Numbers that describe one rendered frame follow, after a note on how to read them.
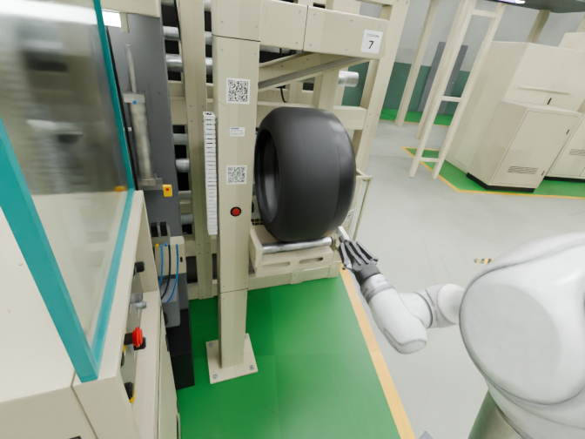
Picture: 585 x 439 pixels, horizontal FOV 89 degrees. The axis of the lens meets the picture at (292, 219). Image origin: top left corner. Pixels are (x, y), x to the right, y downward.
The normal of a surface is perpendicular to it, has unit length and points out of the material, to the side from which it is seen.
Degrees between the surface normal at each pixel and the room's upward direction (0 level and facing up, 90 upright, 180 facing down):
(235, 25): 90
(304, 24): 90
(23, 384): 0
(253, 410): 0
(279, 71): 90
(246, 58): 90
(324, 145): 45
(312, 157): 52
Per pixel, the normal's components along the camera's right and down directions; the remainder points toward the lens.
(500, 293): -0.94, 0.02
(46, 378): 0.11, -0.84
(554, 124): 0.11, 0.53
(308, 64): 0.33, 0.53
